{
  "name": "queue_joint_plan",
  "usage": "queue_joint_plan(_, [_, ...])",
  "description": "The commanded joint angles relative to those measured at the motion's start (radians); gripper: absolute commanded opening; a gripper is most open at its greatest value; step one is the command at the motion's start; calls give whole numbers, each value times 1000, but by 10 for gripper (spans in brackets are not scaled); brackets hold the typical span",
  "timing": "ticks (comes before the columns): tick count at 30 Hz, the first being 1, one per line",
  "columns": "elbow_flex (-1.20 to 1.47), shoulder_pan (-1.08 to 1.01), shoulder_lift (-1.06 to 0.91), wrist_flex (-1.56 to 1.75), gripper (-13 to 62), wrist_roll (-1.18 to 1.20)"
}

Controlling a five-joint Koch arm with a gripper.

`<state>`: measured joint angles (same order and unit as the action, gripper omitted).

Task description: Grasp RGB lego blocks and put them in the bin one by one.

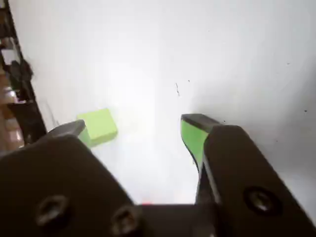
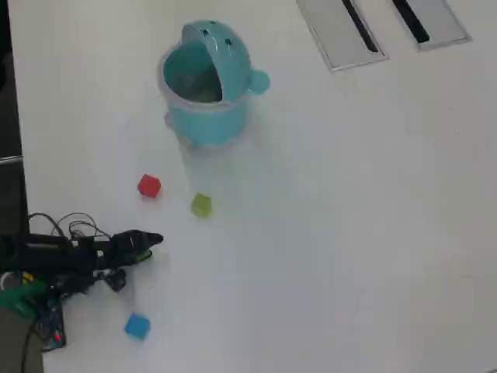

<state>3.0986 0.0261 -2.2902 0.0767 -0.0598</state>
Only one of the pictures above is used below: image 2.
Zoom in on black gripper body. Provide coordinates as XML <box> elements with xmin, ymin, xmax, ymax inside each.
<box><xmin>95</xmin><ymin>231</ymin><xmax>137</xmax><ymax>271</ymax></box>

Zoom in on red cube block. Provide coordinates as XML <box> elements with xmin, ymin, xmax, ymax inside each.
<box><xmin>137</xmin><ymin>173</ymin><xmax>162</xmax><ymax>200</ymax></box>

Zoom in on green cube block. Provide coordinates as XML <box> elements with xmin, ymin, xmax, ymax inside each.
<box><xmin>190</xmin><ymin>192</ymin><xmax>213</xmax><ymax>218</ymax></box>

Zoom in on blue cube block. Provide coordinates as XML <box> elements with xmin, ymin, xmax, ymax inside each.
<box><xmin>123</xmin><ymin>312</ymin><xmax>151</xmax><ymax>343</ymax></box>

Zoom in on teal animal-shaped bin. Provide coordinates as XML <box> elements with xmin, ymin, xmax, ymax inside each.
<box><xmin>157</xmin><ymin>19</ymin><xmax>271</xmax><ymax>151</ymax></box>

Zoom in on blue circuit board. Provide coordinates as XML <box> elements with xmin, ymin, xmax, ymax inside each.
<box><xmin>36</xmin><ymin>291</ymin><xmax>67</xmax><ymax>353</ymax></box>

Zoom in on green table clamp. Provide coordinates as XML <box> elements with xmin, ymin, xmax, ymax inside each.
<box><xmin>0</xmin><ymin>279</ymin><xmax>48</xmax><ymax>319</ymax></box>

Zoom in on thin black wires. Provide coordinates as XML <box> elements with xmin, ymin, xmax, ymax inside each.
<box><xmin>27</xmin><ymin>211</ymin><xmax>113</xmax><ymax>242</ymax></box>

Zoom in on white cable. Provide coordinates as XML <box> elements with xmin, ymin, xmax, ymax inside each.
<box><xmin>0</xmin><ymin>271</ymin><xmax>19</xmax><ymax>292</ymax></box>

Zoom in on thick black cable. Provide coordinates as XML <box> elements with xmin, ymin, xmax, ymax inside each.
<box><xmin>17</xmin><ymin>318</ymin><xmax>40</xmax><ymax>373</ymax></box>

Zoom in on grey table cable hatch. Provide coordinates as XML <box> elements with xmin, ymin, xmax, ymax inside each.
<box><xmin>295</xmin><ymin>0</ymin><xmax>389</xmax><ymax>73</ymax></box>
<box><xmin>388</xmin><ymin>0</ymin><xmax>473</xmax><ymax>54</ymax></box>

